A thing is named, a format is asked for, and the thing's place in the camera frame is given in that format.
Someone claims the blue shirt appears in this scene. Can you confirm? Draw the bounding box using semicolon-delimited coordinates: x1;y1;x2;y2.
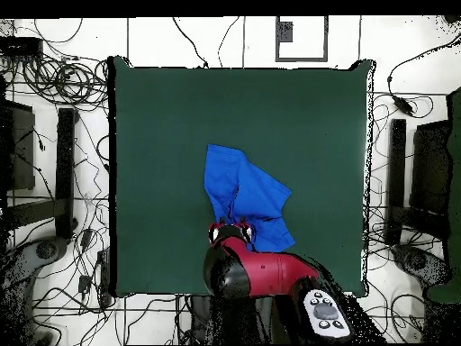
202;143;297;253

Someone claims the flat black device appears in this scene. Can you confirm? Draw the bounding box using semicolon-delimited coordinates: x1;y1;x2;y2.
0;35;44;58

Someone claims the dark green table cloth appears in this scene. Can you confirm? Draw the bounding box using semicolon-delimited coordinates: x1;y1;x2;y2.
106;55;377;298

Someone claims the narrow black power strip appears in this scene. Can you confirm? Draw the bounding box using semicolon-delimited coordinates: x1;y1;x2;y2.
95;248;112;307

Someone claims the black stand bar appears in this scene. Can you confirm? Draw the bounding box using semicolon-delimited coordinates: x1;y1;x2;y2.
54;107;78;241
384;118;407;246

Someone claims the small grey square plate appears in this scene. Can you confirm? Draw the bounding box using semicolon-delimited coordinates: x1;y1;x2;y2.
278;21;294;43

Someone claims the black box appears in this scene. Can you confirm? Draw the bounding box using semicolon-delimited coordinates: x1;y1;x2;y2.
0;98;36;192
409;120;451;217

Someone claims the black power adapter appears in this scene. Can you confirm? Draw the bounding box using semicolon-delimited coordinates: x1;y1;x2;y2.
391;95;415;117

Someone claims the green cloth sheet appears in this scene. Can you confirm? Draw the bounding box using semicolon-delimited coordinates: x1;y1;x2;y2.
424;86;461;304

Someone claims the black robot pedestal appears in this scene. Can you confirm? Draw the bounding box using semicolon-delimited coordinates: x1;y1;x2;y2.
188;294;289;346

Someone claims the grey square floor frame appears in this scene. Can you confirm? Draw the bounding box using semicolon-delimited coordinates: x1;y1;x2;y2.
275;15;330;63

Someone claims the black adapter cable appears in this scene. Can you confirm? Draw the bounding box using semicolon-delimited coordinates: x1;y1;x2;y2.
386;33;461;98

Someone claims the coil of black cables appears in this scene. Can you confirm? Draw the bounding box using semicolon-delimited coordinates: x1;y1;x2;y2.
21;53;109;109

